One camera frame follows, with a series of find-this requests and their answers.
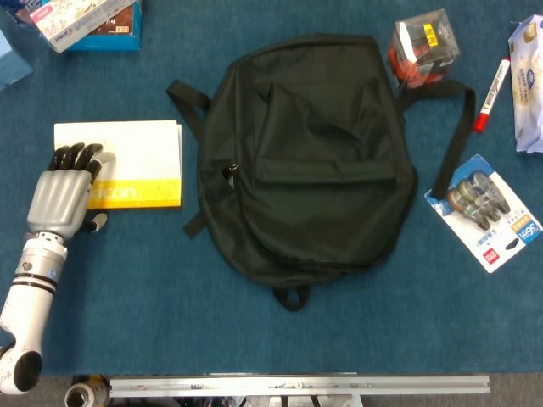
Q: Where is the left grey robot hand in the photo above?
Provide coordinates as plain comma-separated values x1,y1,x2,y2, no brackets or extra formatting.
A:
26,142,116,241

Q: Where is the white book with yellow band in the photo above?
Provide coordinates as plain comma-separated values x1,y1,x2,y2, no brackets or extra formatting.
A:
53,120,184,210

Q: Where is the black fabric backpack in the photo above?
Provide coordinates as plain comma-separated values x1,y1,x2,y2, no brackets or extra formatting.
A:
165,32,476,313

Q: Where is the light blue box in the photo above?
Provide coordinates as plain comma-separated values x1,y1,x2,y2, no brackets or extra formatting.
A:
0,28,35,91

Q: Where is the blue cardboard box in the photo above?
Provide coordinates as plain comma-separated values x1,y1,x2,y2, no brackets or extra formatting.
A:
67,0,143,53

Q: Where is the blue felt table cover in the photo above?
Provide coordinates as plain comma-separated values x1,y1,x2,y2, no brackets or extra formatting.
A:
0,0,543,376

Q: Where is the blue box with booklet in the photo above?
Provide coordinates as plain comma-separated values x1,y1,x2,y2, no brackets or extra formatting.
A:
28,0,137,54

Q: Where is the clear box of binder clips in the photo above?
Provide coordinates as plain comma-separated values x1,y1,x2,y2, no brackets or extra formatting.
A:
386,8,462,90

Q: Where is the correction tape blister pack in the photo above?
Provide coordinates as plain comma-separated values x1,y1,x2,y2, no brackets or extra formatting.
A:
424,153,543,274

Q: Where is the red whiteboard marker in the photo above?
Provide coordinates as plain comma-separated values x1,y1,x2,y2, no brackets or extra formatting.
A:
473,57,512,134

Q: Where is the white tissue pack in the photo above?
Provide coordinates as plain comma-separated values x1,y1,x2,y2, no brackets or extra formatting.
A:
507,14,543,156

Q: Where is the aluminium rail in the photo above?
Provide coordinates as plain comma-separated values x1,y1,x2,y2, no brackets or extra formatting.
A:
109,375,491,399

